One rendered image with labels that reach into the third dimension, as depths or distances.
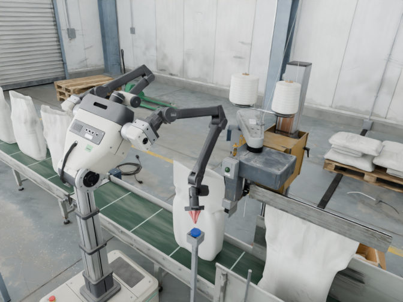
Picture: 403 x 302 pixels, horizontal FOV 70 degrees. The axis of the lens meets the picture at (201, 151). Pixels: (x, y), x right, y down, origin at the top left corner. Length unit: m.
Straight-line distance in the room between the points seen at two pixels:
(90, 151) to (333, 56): 5.61
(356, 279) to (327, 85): 4.99
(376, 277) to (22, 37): 8.53
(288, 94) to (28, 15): 7.97
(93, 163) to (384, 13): 5.70
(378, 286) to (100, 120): 1.81
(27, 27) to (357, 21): 7.49
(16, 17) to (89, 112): 7.26
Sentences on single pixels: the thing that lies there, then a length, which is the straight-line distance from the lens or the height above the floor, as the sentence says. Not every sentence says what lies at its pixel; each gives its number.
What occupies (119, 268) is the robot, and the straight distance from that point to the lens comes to 2.39.
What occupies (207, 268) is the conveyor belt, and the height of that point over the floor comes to 0.38.
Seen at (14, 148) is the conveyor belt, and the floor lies 0.38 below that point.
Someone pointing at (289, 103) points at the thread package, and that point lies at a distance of 1.59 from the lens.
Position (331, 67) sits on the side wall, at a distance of 6.54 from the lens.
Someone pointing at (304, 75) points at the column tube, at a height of 1.70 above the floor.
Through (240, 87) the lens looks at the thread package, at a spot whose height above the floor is 1.63.
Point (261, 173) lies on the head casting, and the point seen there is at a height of 1.30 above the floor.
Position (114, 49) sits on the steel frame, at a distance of 9.86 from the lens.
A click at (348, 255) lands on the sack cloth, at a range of 1.73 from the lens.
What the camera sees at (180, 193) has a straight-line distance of 2.08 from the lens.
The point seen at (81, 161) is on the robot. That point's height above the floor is 1.30.
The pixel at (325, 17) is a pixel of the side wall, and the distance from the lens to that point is 6.55.
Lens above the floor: 2.01
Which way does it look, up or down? 26 degrees down
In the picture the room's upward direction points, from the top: 2 degrees clockwise
